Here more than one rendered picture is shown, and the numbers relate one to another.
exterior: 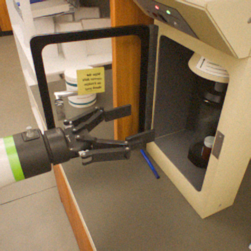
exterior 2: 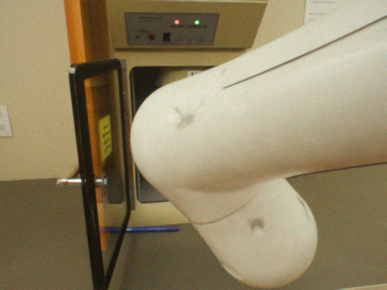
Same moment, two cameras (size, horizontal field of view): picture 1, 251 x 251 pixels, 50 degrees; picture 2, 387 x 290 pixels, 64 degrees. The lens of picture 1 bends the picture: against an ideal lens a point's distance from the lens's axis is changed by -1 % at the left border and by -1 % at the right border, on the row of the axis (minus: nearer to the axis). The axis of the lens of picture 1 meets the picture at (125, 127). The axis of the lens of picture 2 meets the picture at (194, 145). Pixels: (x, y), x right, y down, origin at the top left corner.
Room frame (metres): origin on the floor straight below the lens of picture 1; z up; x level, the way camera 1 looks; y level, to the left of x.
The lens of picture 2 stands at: (0.34, 0.59, 1.41)
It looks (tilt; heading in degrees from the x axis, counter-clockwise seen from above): 17 degrees down; 287
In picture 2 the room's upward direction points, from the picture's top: straight up
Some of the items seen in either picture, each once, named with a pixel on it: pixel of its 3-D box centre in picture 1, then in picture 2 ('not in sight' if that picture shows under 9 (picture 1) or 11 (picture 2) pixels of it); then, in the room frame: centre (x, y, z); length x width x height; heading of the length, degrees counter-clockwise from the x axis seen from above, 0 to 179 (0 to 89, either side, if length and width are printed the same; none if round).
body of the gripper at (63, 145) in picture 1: (69, 142); not in sight; (0.44, 0.12, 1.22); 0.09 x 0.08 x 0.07; 116
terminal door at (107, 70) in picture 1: (97, 99); (109, 164); (0.67, 0.08, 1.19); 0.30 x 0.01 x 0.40; 108
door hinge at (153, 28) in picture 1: (149, 91); (126, 141); (0.72, -0.07, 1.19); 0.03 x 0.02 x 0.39; 26
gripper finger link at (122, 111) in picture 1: (117, 112); not in sight; (0.55, 0.02, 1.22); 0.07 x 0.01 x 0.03; 116
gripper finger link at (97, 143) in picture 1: (102, 145); not in sight; (0.43, 0.05, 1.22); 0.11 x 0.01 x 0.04; 83
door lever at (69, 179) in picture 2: not in sight; (81, 174); (0.68, 0.16, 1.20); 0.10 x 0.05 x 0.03; 108
